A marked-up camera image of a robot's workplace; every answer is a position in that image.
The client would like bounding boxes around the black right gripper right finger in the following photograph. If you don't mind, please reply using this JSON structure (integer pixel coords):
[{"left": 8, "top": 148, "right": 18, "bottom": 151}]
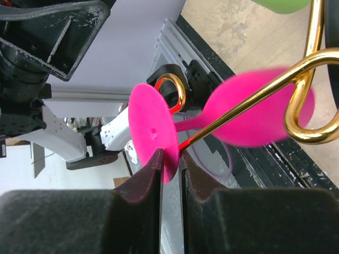
[{"left": 181, "top": 152, "right": 338, "bottom": 253}]

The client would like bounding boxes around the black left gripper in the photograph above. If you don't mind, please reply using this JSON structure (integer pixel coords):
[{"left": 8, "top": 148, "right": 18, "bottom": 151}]
[{"left": 1, "top": 1, "right": 110, "bottom": 138}]

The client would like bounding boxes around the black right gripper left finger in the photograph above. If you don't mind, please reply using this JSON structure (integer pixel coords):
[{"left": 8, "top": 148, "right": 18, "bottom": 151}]
[{"left": 1, "top": 149, "right": 164, "bottom": 253}]

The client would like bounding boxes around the pink plastic wine glass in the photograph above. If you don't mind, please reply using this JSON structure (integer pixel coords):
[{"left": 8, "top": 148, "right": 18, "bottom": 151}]
[{"left": 128, "top": 66, "right": 316, "bottom": 185}]

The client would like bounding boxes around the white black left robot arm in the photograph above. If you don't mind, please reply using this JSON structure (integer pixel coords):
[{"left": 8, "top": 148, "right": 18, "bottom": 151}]
[{"left": 1, "top": 1, "right": 119, "bottom": 170}]

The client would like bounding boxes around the green plastic wine glass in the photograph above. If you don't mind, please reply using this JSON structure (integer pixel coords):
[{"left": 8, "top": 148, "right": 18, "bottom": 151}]
[{"left": 252, "top": 0, "right": 311, "bottom": 14}]

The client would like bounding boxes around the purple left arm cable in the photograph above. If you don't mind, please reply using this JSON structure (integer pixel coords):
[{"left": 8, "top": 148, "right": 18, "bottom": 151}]
[{"left": 174, "top": 112, "right": 234, "bottom": 179}]

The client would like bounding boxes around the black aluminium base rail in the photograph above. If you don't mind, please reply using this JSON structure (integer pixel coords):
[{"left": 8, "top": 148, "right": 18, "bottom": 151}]
[{"left": 146, "top": 15, "right": 339, "bottom": 191}]

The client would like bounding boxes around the gold wire wine glass rack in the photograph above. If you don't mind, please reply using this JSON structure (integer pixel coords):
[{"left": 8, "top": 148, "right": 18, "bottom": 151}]
[{"left": 152, "top": 1, "right": 338, "bottom": 153}]

